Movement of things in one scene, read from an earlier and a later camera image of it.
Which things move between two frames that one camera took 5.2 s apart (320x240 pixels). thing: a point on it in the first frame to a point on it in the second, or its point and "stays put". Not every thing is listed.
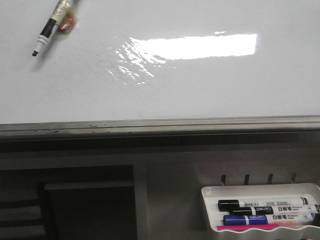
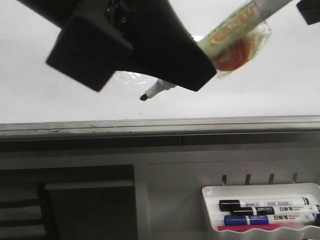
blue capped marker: [300, 218] stays put
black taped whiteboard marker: [62, 19] to [234, 42]
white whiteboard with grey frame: [151, 68] stays put
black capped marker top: [226, 205] stays put
